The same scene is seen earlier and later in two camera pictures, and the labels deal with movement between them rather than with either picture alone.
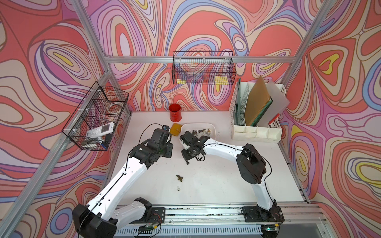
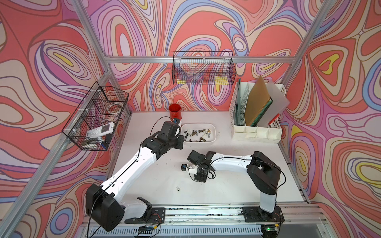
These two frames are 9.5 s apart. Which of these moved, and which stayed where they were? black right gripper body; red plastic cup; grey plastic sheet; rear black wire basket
Moved: black right gripper body
Stayed: red plastic cup; rear black wire basket; grey plastic sheet
